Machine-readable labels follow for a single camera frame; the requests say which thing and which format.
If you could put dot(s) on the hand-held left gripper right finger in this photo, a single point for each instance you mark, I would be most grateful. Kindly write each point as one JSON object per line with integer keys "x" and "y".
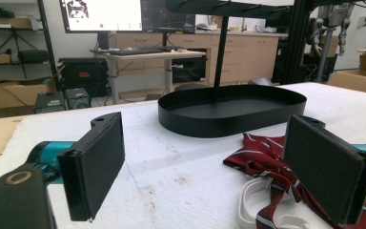
{"x": 324, "y": 171}

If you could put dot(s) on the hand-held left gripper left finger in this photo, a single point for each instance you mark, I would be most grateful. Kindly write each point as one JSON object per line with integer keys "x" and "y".
{"x": 92, "y": 171}

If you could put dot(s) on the red striped tie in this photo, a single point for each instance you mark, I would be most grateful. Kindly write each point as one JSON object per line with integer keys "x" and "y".
{"x": 262, "y": 156}

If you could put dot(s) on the black rack with oval tray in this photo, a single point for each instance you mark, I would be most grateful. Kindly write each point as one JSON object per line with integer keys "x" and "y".
{"x": 228, "y": 124}

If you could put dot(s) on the black cube device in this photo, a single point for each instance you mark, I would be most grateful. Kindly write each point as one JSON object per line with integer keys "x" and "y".
{"x": 77, "y": 98}

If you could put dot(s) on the flat black device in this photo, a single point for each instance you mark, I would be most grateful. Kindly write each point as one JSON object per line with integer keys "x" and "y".
{"x": 49, "y": 102}

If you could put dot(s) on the white table cover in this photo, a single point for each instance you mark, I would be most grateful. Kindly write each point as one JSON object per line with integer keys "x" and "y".
{"x": 178, "y": 152}

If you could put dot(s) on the low cardboard box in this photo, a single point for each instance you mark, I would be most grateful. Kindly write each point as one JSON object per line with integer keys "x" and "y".
{"x": 355, "y": 82}

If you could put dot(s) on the black case with red label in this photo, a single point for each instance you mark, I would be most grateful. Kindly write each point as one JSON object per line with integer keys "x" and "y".
{"x": 82, "y": 74}

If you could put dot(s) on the open cardboard box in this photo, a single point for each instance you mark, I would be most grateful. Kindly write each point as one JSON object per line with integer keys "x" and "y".
{"x": 9, "y": 95}

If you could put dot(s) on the black keyboard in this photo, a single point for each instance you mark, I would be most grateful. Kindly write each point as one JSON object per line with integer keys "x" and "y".
{"x": 135, "y": 51}

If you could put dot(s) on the black bag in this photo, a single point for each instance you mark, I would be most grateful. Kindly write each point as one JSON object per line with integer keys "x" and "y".
{"x": 33, "y": 56}

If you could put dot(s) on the light wooden desk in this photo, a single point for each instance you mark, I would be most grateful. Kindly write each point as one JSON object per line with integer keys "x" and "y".
{"x": 152, "y": 56}

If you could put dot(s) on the round black stool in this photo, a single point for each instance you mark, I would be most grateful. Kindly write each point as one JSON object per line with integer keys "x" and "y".
{"x": 192, "y": 87}

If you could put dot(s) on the black metal shelf rack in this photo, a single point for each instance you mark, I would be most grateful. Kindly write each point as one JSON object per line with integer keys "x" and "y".
{"x": 48, "y": 44}

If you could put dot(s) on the wooden cabinet row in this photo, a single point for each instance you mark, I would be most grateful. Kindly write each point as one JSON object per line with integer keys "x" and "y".
{"x": 251, "y": 54}

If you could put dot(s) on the black built-in appliance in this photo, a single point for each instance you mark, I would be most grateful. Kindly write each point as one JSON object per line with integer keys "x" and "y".
{"x": 189, "y": 68}

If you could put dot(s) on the monitor with white screen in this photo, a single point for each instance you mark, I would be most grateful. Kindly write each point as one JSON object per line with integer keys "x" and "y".
{"x": 108, "y": 16}

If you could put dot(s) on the monitor with dark screen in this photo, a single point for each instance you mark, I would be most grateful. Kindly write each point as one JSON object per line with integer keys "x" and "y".
{"x": 168, "y": 16}

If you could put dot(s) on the black metal frame post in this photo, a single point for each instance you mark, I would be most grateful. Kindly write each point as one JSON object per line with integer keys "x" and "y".
{"x": 295, "y": 44}

